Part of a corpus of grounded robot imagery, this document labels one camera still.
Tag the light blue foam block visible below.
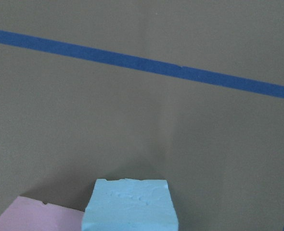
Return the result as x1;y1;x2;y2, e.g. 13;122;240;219
81;179;179;231

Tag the light pink foam block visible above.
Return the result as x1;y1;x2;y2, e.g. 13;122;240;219
0;196;84;231

